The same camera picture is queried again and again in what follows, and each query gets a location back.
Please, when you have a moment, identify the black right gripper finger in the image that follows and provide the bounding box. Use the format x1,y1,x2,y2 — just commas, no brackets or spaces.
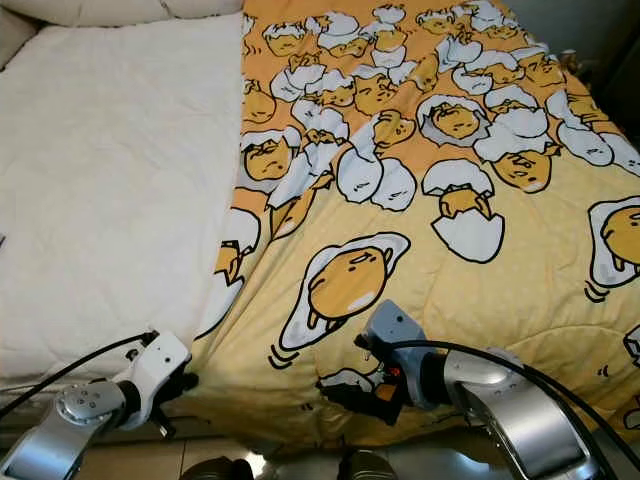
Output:
316,376,406,416

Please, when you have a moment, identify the yellow cartoon egg duvet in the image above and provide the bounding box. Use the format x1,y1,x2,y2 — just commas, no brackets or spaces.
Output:
185,0,640,456

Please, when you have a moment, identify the dark robot right leg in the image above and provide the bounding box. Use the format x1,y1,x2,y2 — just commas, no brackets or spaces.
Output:
335,450,411,480

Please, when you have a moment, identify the dark robot leg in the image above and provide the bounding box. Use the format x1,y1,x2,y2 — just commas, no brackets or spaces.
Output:
335,450,411,480
180,455,251,480

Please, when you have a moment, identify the dark robot left leg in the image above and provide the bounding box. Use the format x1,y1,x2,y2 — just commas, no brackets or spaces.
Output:
180,455,251,480

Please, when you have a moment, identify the white quilted mattress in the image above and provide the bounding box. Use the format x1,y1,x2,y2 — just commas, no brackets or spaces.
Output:
0,12,246,406

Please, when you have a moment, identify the cream long knotted pillow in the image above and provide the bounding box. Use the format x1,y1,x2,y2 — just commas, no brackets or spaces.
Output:
0,0,246,29

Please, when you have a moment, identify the beige padded bed bolster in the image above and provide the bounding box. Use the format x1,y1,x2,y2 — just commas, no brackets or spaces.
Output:
0,10,33,67

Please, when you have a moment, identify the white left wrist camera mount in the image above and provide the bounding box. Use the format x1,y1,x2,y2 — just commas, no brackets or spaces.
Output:
125,330,193,401

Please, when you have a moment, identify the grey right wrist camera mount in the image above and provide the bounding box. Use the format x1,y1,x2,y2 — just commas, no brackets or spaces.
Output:
360,298,431,401

